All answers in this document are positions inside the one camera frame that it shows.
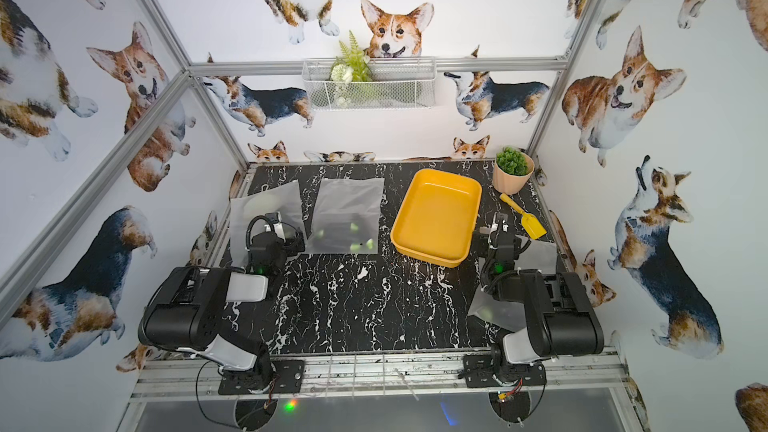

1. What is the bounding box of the frosted zip-top bag front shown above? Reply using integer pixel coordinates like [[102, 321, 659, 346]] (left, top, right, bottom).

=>
[[468, 241, 557, 332]]

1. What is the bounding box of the frosted zip-top bag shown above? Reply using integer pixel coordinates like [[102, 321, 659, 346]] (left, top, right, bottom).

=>
[[230, 181, 305, 267], [307, 178, 384, 255], [468, 241, 557, 332]]

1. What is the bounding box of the yellow plastic tray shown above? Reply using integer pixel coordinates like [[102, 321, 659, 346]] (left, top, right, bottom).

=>
[[390, 169, 482, 268]]

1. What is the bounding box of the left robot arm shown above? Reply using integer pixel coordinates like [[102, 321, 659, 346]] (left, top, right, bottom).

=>
[[138, 231, 305, 396]]

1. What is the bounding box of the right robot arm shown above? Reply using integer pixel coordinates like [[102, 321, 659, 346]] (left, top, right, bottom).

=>
[[479, 222, 605, 385]]

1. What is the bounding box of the yellow plastic scoop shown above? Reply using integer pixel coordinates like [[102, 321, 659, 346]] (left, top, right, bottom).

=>
[[500, 193, 547, 240]]

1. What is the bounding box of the pink pot green plant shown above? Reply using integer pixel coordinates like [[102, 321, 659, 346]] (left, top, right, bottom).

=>
[[492, 147, 535, 195]]

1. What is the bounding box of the artificial fern and flower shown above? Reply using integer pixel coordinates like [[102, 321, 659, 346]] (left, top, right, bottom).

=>
[[329, 32, 376, 108]]

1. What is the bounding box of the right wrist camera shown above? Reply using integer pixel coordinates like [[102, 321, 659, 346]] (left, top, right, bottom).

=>
[[490, 212, 509, 233]]

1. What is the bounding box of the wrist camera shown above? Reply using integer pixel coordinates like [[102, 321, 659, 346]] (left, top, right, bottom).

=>
[[264, 211, 286, 241], [490, 212, 509, 233]]

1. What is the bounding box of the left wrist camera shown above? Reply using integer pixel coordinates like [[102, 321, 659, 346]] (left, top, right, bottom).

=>
[[264, 211, 286, 241]]

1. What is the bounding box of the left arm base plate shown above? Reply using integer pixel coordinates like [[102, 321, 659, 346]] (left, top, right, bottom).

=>
[[218, 360, 306, 396]]

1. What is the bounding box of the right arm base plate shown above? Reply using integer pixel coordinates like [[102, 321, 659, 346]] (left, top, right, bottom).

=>
[[458, 354, 547, 388]]

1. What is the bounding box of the white wire wall basket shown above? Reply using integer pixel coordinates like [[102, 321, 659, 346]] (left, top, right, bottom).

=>
[[302, 58, 437, 110]]

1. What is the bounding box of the aluminium frame post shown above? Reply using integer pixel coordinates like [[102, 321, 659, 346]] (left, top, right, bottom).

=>
[[1, 70, 192, 324]]

